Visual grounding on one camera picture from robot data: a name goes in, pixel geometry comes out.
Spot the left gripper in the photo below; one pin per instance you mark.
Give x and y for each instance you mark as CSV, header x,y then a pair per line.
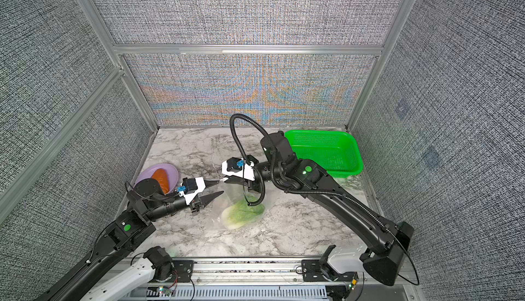
x,y
195,204

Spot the clear zip-top bag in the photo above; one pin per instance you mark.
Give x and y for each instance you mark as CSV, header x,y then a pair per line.
x,y
232,194

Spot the green chinese cabbage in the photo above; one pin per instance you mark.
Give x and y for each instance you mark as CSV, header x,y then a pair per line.
x,y
240,214

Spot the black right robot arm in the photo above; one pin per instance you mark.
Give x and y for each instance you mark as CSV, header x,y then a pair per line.
x,y
387,243

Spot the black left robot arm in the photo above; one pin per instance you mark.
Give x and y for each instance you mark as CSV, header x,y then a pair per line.
x,y
147,203

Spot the purple plate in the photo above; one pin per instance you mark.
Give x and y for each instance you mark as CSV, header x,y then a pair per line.
x,y
173,174

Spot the orange food piece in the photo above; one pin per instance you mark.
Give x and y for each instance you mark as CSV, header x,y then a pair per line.
x,y
161,176

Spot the green plastic basket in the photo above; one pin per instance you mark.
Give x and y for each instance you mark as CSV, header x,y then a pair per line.
x,y
335,151

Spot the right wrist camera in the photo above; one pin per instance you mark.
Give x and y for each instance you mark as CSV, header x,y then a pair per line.
x,y
238,168

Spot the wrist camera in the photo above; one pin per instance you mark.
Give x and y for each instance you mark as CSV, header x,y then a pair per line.
x,y
238,168
190,188

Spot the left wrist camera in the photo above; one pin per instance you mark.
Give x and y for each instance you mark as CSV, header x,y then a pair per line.
x,y
190,188

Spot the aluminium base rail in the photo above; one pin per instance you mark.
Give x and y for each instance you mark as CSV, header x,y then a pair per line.
x,y
251,270

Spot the white perforated cable tray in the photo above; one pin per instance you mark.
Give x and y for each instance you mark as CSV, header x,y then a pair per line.
x,y
230,292

